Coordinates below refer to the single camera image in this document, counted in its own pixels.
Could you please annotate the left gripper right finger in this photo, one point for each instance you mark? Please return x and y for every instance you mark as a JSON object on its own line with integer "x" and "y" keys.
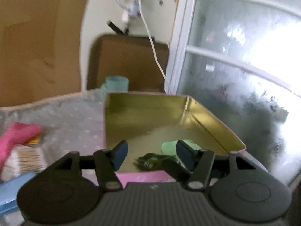
{"x": 199, "y": 162}

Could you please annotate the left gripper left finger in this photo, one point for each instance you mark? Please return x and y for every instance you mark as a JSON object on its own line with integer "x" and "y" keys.
{"x": 107, "y": 162}

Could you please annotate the green correction tape dispenser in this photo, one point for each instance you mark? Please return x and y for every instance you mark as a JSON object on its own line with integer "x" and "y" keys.
{"x": 153, "y": 161}

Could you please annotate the grey floral tablecloth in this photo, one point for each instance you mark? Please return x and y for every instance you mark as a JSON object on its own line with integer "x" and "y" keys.
{"x": 69, "y": 122}

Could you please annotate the pink gold-lined tin box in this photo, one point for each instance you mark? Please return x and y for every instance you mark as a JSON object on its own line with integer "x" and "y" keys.
{"x": 146, "y": 121}

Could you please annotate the yellow label card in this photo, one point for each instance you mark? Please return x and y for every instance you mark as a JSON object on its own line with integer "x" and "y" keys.
{"x": 34, "y": 141}

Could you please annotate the teal cloth roll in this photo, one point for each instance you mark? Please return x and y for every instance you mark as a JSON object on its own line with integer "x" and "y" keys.
{"x": 114, "y": 84}

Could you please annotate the cotton swab pack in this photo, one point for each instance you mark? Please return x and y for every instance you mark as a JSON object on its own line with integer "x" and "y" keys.
{"x": 23, "y": 159}

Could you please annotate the pink fuzzy sock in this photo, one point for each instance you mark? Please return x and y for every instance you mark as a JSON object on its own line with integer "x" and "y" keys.
{"x": 17, "y": 133}

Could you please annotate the brown chair back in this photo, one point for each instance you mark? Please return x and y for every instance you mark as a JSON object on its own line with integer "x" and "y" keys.
{"x": 128, "y": 56}

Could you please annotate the white framed glass door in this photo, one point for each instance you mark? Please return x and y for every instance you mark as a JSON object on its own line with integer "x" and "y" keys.
{"x": 241, "y": 60}

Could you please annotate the cardboard panel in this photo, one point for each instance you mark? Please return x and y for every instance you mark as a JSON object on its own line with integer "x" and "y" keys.
{"x": 40, "y": 45}

